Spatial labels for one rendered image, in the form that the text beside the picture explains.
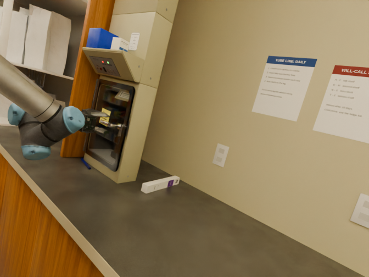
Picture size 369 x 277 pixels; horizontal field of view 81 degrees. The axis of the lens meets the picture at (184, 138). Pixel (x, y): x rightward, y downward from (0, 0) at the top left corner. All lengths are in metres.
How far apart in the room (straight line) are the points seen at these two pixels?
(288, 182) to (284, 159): 0.10
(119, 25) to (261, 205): 1.10
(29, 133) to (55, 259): 0.45
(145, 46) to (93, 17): 0.38
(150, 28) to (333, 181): 0.98
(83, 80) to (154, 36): 0.46
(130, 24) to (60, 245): 0.94
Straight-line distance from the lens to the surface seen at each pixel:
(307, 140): 1.07
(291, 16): 1.23
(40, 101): 0.72
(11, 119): 0.87
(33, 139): 0.81
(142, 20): 1.10
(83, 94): 1.28
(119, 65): 1.00
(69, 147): 1.32
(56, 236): 0.96
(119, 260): 0.66
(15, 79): 0.71
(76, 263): 0.86
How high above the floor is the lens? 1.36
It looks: 8 degrees down
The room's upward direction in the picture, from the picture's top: 15 degrees clockwise
